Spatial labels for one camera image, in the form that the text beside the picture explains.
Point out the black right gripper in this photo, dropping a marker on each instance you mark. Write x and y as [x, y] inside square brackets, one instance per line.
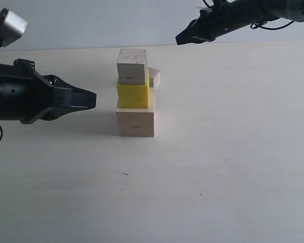
[206, 28]

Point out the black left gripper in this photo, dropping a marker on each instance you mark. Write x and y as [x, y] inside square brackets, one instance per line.
[26, 95]

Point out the small wooden cube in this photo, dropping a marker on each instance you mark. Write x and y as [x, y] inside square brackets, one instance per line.
[154, 77]

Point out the yellow cube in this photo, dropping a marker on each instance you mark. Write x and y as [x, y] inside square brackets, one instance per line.
[134, 96]

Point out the large wooden cube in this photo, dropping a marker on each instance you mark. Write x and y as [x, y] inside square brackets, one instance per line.
[136, 122]

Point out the medium wooden cube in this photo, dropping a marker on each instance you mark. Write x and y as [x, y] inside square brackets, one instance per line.
[132, 66]

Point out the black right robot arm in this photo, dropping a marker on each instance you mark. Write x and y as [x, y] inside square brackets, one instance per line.
[256, 13]

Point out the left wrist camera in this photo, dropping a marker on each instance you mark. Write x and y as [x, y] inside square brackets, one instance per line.
[12, 27]

